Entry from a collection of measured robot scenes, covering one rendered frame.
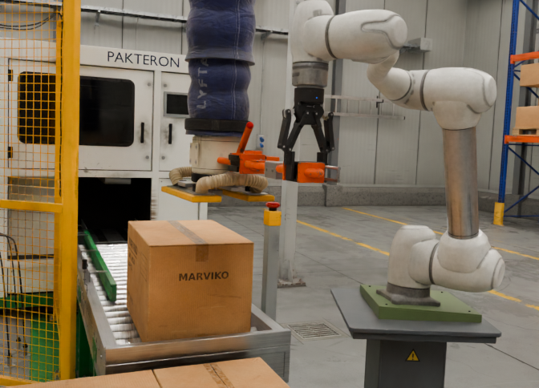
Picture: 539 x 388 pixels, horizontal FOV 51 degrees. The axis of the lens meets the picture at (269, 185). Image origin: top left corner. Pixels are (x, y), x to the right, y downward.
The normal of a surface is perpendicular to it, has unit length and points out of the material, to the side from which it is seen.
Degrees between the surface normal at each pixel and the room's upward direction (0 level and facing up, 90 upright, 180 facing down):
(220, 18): 76
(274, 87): 90
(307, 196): 90
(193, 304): 90
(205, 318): 90
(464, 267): 103
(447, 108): 115
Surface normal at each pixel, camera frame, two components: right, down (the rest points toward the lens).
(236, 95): 0.63, -0.18
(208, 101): -0.25, -0.20
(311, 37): -0.57, 0.08
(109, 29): 0.36, 0.09
